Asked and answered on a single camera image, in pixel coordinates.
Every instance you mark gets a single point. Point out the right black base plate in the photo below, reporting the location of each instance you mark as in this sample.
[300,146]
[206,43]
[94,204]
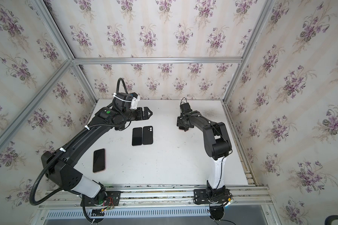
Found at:
[211,196]

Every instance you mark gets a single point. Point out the pink-cased phone near left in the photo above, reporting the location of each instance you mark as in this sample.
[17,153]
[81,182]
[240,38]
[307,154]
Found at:
[99,160]

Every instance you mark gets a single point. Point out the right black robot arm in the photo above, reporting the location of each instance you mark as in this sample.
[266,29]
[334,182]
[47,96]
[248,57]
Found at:
[216,140]

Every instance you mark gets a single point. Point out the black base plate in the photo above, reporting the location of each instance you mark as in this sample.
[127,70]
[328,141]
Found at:
[109,198]
[211,196]

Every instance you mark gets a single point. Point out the aluminium rail base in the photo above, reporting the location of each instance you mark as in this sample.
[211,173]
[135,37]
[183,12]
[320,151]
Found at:
[164,196]

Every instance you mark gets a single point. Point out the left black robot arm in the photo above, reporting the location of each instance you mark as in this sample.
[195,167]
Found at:
[59,165]

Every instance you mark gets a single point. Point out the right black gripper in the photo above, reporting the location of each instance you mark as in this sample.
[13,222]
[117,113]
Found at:
[181,122]

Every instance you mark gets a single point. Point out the aluminium frame cage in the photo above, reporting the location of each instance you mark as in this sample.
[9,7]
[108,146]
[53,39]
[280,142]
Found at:
[74,63]

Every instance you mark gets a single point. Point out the black phone case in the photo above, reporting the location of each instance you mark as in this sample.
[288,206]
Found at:
[147,136]

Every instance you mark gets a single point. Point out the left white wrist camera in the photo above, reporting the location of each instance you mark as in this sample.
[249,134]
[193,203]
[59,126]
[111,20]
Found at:
[134,102]

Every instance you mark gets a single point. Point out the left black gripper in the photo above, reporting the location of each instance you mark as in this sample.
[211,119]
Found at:
[140,113]

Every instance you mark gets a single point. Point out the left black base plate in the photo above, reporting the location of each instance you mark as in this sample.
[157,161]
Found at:
[109,198]

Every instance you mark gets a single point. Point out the white vented grille strip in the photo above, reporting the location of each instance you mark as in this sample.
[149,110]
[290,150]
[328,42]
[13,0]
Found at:
[130,213]

